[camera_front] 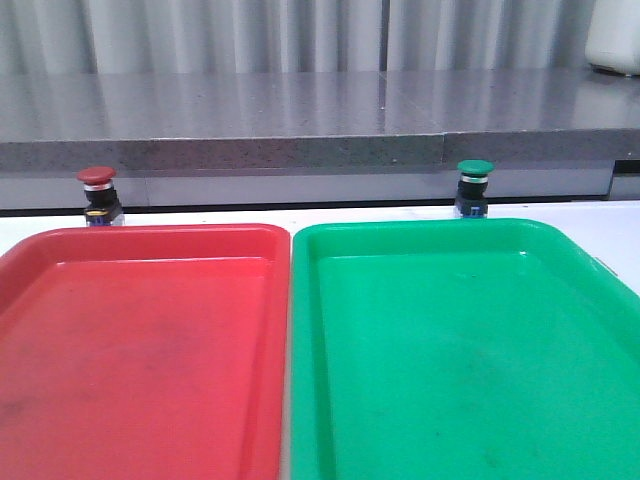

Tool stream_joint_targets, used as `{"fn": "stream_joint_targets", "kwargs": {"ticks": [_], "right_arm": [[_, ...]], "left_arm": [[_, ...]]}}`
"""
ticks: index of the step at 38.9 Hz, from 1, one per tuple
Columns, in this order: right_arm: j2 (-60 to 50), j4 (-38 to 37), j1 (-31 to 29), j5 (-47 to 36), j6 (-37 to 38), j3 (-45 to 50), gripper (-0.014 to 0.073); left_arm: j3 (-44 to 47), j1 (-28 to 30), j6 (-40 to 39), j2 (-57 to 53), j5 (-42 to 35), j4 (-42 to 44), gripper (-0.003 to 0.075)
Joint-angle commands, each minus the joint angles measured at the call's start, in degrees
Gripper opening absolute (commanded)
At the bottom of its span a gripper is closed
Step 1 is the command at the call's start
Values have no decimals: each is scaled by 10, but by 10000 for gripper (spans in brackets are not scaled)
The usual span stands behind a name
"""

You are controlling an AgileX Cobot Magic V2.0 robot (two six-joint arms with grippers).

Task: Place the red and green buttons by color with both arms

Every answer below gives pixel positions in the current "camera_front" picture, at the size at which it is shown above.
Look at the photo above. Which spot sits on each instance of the green mushroom push button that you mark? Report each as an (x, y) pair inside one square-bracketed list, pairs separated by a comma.
[(470, 201)]

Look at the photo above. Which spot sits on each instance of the red mushroom push button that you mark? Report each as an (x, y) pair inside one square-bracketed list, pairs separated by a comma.
[(104, 207)]

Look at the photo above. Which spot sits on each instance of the grey stone counter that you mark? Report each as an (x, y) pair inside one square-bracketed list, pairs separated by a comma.
[(195, 140)]

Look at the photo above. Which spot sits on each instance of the green plastic tray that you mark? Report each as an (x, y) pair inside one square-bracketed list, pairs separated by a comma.
[(460, 349)]

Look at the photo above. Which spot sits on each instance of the red plastic tray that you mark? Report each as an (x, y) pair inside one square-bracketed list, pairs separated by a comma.
[(149, 352)]

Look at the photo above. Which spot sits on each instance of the white container on counter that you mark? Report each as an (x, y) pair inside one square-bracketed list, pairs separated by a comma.
[(613, 37)]

